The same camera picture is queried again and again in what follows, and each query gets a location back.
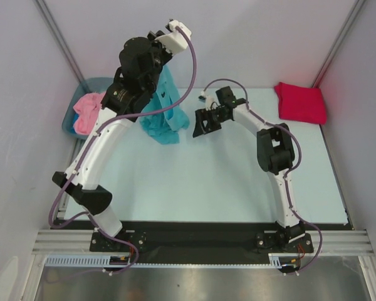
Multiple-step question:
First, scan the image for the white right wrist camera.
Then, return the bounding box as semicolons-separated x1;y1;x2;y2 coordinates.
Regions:
198;91;217;111

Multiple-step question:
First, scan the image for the pink t-shirt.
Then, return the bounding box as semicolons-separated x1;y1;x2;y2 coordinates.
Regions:
73;92;105;135

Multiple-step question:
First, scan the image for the blue t-shirt in basket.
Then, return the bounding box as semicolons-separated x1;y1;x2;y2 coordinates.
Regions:
73;114;79;124

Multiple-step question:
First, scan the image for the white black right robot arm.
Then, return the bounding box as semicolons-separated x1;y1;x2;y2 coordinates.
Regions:
192;87;305;251

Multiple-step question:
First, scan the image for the aluminium corner post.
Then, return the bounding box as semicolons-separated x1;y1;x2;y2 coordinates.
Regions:
33;0;85;83
311;0;368;88

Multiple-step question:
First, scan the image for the aluminium front rail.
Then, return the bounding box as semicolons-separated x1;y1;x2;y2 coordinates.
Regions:
32;230;374;256

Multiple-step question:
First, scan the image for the right aluminium corner post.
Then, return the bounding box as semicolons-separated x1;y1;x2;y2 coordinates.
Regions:
311;0;368;88

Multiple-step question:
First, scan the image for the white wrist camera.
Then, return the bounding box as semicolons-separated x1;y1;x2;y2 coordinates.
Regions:
155;19;192;55
198;91;217;111

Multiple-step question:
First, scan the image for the grey-blue plastic basket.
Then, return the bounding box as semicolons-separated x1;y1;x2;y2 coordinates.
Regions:
61;77;113;140

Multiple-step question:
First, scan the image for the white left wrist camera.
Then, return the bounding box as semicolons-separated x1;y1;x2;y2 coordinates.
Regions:
155;19;192;55

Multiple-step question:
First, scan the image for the left aluminium corner post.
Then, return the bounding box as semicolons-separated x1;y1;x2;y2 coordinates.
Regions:
33;0;85;83

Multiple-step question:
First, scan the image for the folded red t-shirt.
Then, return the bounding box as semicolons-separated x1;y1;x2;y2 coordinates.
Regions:
274;82;327;125

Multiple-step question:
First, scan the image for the white slotted cable duct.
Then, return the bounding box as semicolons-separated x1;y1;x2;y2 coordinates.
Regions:
45;255;282;269

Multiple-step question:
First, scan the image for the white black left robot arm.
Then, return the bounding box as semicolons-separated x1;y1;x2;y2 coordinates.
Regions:
52;31;187;251

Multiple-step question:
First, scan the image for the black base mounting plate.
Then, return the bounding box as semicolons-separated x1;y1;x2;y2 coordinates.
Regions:
50;219;354;254

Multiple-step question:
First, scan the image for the teal t-shirt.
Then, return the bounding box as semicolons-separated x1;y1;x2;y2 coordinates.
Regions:
139;66;190;145

